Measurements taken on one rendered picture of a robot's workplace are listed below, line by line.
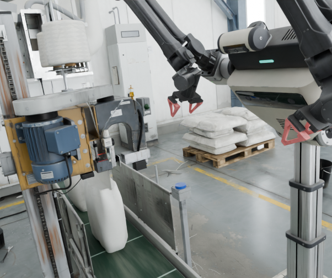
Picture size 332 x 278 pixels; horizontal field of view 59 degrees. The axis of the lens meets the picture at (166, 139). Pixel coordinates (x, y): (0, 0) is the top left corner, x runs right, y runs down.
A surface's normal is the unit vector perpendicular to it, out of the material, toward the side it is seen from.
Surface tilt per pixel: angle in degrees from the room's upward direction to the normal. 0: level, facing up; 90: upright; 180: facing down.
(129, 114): 90
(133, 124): 90
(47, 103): 90
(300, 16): 112
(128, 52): 90
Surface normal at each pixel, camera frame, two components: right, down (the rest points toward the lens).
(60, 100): 0.93, 0.00
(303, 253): -0.85, 0.22
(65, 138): 0.82, 0.06
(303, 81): -0.63, -0.60
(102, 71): 0.51, 0.17
